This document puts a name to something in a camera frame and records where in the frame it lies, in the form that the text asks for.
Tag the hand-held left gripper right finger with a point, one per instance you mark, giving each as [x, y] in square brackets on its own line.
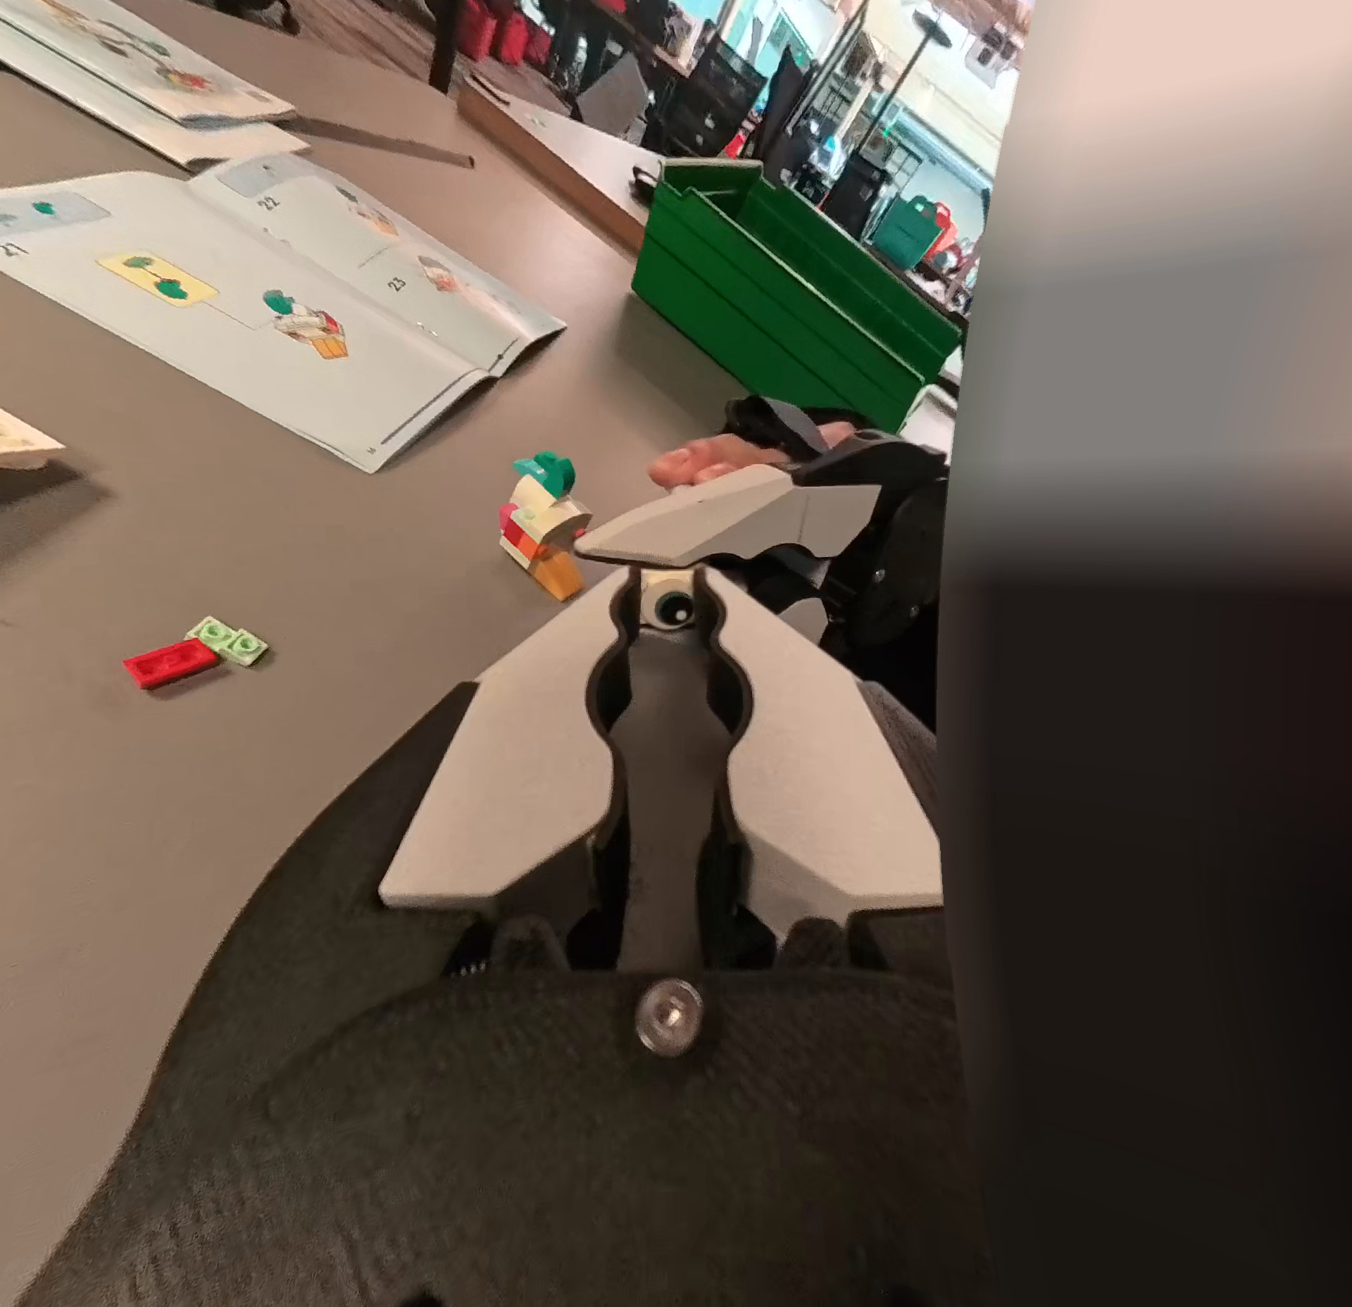
[825, 800]

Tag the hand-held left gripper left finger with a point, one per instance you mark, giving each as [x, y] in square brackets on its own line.
[508, 779]

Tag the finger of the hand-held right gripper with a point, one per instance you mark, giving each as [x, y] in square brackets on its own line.
[709, 514]

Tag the white lego eye brick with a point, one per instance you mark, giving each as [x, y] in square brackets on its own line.
[668, 605]

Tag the small colourful lego model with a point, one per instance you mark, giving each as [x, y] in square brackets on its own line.
[539, 530]

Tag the light green lego plate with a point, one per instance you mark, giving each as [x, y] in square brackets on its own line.
[230, 640]

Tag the red lego plate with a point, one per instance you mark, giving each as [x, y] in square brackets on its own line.
[169, 663]

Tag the open lego instruction booklet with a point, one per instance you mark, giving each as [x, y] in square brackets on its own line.
[264, 293]

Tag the white lego plate assembly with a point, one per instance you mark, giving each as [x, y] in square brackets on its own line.
[22, 443]

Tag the closed lego instruction booklet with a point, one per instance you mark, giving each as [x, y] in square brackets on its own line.
[117, 60]

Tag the person's right hand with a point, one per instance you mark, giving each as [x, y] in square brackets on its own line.
[704, 459]

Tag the green plastic bin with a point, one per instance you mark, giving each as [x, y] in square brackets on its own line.
[783, 293]

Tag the teal bag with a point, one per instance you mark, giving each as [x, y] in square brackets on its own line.
[909, 232]

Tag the wooden table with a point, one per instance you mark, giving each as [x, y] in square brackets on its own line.
[571, 156]

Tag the black office chair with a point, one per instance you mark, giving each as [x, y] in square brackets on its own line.
[718, 97]

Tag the red bags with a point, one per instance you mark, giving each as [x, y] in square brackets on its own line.
[502, 34]

